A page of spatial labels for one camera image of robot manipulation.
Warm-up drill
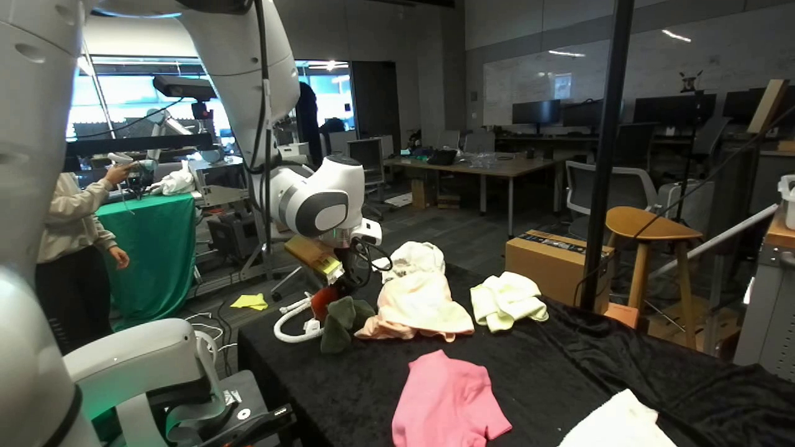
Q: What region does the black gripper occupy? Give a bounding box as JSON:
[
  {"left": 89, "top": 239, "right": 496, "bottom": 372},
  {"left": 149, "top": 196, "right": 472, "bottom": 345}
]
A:
[{"left": 333, "top": 233, "right": 393, "bottom": 292}]

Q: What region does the orange plush with green leaves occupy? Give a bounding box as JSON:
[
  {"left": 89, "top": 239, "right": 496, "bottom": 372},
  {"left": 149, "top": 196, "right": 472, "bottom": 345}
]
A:
[{"left": 304, "top": 281, "right": 380, "bottom": 357}]

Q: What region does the pink cloth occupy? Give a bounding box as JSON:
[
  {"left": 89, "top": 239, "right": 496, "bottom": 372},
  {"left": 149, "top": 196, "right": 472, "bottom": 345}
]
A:
[{"left": 386, "top": 348, "right": 514, "bottom": 447}]

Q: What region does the white cloth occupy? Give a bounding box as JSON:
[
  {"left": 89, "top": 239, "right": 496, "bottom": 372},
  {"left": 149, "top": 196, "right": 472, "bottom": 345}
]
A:
[{"left": 554, "top": 387, "right": 678, "bottom": 447}]

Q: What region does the cream terry towel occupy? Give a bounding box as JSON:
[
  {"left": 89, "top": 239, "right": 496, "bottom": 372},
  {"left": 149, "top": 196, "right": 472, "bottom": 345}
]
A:
[{"left": 380, "top": 239, "right": 453, "bottom": 289}]

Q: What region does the peach cloth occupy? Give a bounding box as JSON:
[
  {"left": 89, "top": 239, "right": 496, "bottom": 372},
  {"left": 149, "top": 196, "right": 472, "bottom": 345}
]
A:
[{"left": 352, "top": 270, "right": 477, "bottom": 345}]

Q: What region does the small yellow rag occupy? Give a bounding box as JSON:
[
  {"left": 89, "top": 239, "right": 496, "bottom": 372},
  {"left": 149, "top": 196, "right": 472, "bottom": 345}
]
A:
[{"left": 229, "top": 290, "right": 273, "bottom": 315}]

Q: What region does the black velvet table cover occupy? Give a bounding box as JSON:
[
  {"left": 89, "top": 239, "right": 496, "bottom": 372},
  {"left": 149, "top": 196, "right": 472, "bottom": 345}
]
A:
[{"left": 236, "top": 260, "right": 795, "bottom": 447}]

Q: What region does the long office desk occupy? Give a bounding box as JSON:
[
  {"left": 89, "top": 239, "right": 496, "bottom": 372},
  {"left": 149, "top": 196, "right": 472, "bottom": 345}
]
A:
[{"left": 383, "top": 151, "right": 558, "bottom": 239}]

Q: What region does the pale green cloth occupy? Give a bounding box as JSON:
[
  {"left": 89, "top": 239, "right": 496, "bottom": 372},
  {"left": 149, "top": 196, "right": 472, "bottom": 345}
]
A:
[{"left": 467, "top": 268, "right": 552, "bottom": 336}]

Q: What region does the long cardboard box black tape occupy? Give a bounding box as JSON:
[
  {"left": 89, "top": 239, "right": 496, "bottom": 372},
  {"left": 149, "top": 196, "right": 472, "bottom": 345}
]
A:
[{"left": 502, "top": 227, "right": 617, "bottom": 311}]

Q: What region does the green table cloth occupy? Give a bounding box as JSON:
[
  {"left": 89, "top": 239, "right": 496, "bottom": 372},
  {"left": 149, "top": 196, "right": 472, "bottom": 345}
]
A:
[{"left": 91, "top": 192, "right": 201, "bottom": 330}]

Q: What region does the black computer monitor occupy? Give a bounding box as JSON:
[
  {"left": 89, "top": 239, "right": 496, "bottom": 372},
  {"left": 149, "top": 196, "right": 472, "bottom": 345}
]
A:
[
  {"left": 508, "top": 98, "right": 565, "bottom": 132},
  {"left": 631, "top": 91, "right": 720, "bottom": 132}
]

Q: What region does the black vertical pole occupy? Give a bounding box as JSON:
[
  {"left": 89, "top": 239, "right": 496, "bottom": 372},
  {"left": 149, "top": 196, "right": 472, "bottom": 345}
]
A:
[{"left": 575, "top": 0, "right": 637, "bottom": 322}]

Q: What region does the grey office chair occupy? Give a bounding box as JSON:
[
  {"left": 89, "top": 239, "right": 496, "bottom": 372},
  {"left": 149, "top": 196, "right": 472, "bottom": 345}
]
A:
[{"left": 564, "top": 156, "right": 662, "bottom": 219}]

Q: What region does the person in beige shirt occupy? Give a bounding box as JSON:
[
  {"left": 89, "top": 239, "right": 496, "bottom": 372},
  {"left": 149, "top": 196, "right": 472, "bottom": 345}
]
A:
[{"left": 34, "top": 155, "right": 142, "bottom": 355}]

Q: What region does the wooden stool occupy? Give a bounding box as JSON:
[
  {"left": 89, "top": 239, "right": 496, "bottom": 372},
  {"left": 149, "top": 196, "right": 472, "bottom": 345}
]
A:
[{"left": 601, "top": 203, "right": 707, "bottom": 353}]

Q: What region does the silver tripod pole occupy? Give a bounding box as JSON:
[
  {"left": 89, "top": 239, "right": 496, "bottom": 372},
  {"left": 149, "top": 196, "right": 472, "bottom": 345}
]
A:
[{"left": 653, "top": 202, "right": 783, "bottom": 279}]

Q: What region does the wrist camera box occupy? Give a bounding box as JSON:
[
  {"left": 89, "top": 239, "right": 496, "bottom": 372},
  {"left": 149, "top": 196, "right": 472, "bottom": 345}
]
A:
[{"left": 280, "top": 233, "right": 348, "bottom": 286}]

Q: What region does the white hose ring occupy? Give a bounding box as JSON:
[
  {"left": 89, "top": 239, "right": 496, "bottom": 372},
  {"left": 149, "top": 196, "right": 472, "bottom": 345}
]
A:
[{"left": 270, "top": 290, "right": 330, "bottom": 345}]

